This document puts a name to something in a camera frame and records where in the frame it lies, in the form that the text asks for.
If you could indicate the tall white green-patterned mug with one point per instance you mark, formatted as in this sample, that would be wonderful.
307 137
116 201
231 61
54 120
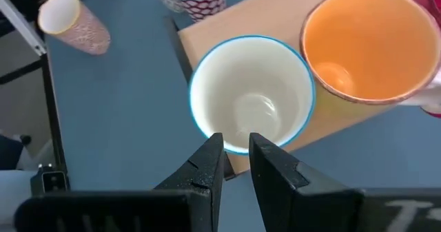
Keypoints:
251 80

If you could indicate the wooden shelf on black frame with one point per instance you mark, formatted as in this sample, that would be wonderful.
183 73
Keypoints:
262 15

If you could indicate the tall pinkish patterned mug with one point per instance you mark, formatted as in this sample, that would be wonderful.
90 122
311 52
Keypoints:
89 36

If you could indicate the red and white mug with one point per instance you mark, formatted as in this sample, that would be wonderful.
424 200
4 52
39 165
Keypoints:
368 42

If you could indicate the black table-level camera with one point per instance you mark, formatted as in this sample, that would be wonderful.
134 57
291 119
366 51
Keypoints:
53 182

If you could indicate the white sheet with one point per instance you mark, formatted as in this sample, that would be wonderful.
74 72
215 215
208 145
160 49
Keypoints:
10 197

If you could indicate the silver aluminium bar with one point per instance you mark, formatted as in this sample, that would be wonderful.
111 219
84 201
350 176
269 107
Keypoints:
22 25

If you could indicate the black rig frame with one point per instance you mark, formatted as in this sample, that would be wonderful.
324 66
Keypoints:
54 122

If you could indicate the red white lattice mug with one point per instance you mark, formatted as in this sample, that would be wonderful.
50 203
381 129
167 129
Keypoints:
206 8

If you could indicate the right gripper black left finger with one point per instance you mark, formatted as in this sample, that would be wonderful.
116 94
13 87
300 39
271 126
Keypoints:
193 190

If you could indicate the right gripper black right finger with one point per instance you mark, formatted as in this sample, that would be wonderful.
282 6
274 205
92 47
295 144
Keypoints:
282 190

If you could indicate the dark blue object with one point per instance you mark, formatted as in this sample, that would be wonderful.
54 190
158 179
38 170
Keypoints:
8 153

